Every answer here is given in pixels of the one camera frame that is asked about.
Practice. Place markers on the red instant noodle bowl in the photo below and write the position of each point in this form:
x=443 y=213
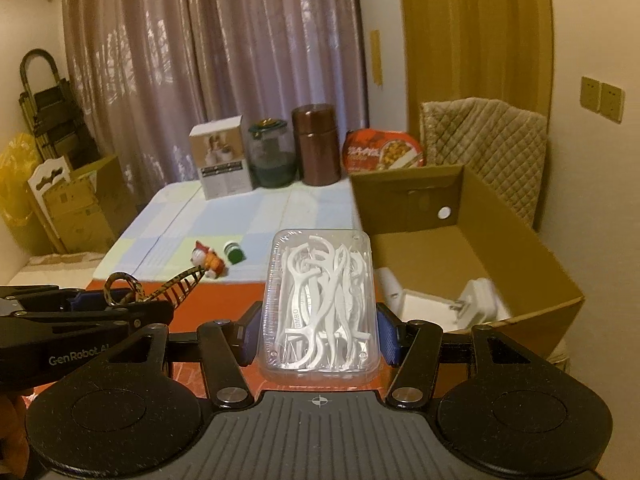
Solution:
x=385 y=152

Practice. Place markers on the white product box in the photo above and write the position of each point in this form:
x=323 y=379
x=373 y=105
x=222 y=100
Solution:
x=222 y=160

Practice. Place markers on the wooden door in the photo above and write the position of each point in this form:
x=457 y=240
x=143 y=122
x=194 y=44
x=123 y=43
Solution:
x=470 y=45

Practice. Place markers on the yellow plastic bag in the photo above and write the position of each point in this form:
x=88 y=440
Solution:
x=17 y=185

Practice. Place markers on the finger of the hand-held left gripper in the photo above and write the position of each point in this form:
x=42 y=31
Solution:
x=87 y=301
x=145 y=312

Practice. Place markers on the flattened brown cardboard box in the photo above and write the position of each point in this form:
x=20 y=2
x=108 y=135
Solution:
x=90 y=205

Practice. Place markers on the small green capped bottle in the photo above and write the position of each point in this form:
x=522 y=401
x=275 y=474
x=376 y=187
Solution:
x=234 y=254

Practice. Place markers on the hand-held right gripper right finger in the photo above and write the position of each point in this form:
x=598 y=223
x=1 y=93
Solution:
x=387 y=335

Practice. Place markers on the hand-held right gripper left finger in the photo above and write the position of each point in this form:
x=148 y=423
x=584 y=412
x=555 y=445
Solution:
x=248 y=332

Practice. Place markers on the beige wall socket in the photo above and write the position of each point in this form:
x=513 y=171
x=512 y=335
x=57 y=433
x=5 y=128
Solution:
x=590 y=95
x=612 y=101

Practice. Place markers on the green glass jar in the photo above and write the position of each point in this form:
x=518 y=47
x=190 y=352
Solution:
x=271 y=160

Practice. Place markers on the brown metal canister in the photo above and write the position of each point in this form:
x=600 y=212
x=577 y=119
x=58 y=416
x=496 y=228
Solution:
x=316 y=145

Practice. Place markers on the mauve curtain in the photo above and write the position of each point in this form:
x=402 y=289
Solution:
x=200 y=70

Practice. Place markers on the brown tape strip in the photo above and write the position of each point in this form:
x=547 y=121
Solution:
x=375 y=57

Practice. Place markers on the clear floss pick box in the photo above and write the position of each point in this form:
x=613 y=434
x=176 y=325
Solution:
x=322 y=300

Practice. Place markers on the pastel checked mat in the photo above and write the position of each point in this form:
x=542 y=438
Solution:
x=165 y=225

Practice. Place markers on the red printed mat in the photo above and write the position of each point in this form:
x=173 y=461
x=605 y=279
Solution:
x=225 y=305

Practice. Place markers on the white charger plug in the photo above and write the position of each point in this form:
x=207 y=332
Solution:
x=482 y=305

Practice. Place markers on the beige quilted chair cover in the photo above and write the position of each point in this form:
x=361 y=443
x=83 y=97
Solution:
x=490 y=145

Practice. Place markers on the folding hand cart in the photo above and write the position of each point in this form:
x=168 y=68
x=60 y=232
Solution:
x=50 y=110

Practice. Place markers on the white ornate board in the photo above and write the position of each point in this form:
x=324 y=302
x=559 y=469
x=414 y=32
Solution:
x=47 y=177

